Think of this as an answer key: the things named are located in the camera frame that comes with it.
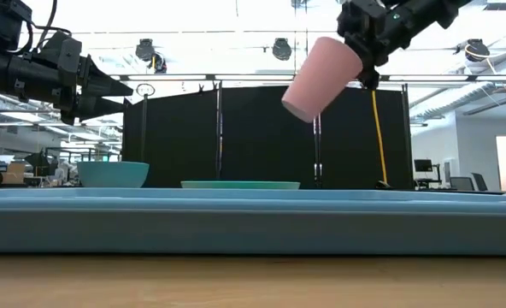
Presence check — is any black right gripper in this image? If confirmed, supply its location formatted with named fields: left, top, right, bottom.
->
left=337, top=0, right=412, bottom=91

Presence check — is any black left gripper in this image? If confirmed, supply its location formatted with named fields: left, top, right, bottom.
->
left=50, top=53, right=134, bottom=127

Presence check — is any pink plastic cup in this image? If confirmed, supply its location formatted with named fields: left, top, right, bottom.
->
left=280, top=36, right=364, bottom=124

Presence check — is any teal plastic bowl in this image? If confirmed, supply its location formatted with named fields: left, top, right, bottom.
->
left=76, top=160, right=150, bottom=189

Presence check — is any green plastic plate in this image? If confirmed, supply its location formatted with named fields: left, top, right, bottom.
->
left=180, top=180, right=302, bottom=191

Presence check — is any blue plastic tray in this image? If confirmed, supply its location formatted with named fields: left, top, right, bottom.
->
left=0, top=187, right=506, bottom=257

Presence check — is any round sign on pole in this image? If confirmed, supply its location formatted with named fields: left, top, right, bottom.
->
left=135, top=82, right=156, bottom=163

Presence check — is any black ceiling spotlight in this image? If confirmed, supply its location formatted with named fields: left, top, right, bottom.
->
left=134, top=38, right=156, bottom=62
left=271, top=37, right=293, bottom=62
left=465, top=38, right=491, bottom=62

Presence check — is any small computer monitor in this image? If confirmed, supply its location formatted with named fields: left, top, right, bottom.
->
left=413, top=158, right=434, bottom=173

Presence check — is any cardboard box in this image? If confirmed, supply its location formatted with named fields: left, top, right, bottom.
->
left=0, top=161, right=27, bottom=186

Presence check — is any black room divider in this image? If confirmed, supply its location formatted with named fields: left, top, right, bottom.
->
left=121, top=80, right=413, bottom=190

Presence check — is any dark office chair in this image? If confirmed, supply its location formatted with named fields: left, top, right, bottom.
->
left=449, top=175, right=476, bottom=192
left=470, top=172, right=490, bottom=192

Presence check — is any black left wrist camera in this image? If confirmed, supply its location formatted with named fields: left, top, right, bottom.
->
left=32, top=30, right=83, bottom=72

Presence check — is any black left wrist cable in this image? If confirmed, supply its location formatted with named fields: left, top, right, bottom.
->
left=20, top=0, right=73, bottom=55

